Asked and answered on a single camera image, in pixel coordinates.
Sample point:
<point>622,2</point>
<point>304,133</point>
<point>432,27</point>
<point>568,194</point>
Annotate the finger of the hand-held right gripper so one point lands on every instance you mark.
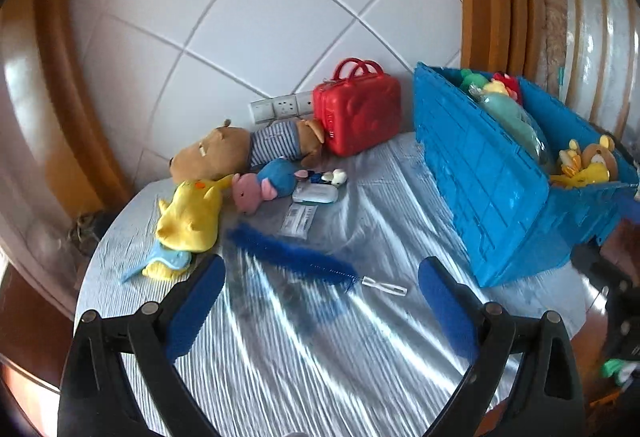
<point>592,264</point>

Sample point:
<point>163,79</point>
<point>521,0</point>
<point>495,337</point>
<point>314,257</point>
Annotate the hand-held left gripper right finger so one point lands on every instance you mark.
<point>447,312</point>

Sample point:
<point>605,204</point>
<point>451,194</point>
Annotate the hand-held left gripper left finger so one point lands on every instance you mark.
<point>195,312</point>

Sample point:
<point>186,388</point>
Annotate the brown bear plush toy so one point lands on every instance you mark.
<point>597,157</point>

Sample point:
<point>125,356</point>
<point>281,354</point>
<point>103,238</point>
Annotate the blue fluffy duster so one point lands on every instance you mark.
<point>290,249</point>

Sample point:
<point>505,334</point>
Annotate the blue plastic crate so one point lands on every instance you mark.
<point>480,177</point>

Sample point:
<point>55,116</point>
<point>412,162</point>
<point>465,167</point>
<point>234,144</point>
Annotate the small green white toy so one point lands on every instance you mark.
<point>617,368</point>

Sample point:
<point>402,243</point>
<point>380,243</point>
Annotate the yellow plush toy blue cape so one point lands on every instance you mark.
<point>190,217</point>

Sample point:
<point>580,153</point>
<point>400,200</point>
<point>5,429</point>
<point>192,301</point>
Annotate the dark tangled bundle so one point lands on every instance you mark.
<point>87,229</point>

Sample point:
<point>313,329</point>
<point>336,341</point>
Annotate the clear flat packet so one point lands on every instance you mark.
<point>296,219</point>

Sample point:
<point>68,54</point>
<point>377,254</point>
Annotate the pink piglet plush blue shirt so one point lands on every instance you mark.
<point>280,179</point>

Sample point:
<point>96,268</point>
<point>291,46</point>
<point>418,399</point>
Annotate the tan bear plush striped shirt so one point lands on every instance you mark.
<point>215,152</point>

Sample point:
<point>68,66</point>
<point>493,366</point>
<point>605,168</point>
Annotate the white plastic case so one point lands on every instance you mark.
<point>315,193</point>

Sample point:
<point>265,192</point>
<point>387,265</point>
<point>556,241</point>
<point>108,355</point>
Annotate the small white dog plush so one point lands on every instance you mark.
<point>336,177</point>

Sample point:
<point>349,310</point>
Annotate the red yellow plush toy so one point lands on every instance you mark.
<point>505,86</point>

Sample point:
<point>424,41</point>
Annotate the small red suitcase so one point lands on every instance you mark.
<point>360,112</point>

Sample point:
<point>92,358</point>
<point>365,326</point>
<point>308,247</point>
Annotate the green plush toy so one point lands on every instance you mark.
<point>470,79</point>

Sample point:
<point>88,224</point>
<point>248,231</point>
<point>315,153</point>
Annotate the white wall socket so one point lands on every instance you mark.
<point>280,108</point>

